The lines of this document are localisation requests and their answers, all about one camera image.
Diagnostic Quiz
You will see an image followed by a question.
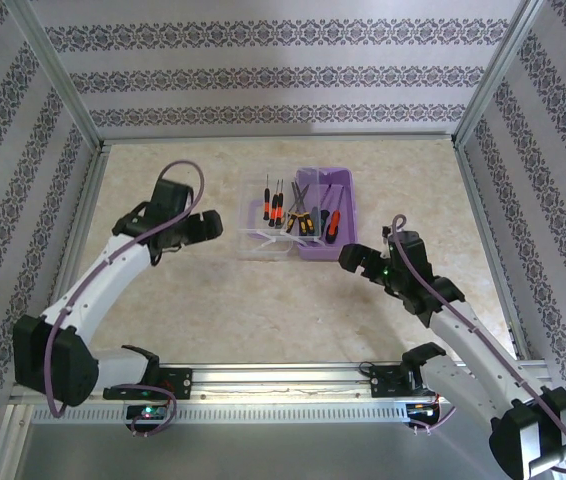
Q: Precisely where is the aluminium rear frame rail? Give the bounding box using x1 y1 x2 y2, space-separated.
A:
98 132 459 147

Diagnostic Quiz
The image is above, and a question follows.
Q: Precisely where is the green black handle screwdriver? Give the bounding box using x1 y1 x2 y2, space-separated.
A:
317 184 332 236

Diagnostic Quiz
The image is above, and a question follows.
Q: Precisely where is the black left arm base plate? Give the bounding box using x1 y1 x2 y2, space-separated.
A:
104 367 194 401

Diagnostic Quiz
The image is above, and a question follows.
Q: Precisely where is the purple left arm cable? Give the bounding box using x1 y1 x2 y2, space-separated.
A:
45 160 207 439

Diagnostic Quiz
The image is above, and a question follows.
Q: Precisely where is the aluminium frame post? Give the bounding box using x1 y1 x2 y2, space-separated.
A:
454 0 558 146
10 0 104 149

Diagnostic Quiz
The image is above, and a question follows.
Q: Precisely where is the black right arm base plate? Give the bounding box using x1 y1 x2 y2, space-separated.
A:
369 363 460 400

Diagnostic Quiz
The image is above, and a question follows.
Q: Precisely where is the white slotted cable duct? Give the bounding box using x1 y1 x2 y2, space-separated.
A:
30 403 410 425

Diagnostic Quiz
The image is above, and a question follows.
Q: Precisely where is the long black orange screwdriver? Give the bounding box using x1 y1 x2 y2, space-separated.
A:
323 185 347 247

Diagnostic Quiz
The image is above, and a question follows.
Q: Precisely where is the orange black handle screwdriver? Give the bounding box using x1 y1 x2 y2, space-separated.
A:
327 183 344 239

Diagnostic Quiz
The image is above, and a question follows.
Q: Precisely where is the aluminium side frame rail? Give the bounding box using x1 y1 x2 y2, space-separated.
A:
455 142 533 361
37 142 112 326

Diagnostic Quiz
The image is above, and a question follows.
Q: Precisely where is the aluminium front frame rail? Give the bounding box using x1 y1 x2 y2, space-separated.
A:
10 363 552 402

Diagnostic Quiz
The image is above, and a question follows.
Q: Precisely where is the grey metal sheet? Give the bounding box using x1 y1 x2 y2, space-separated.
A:
2 399 564 480

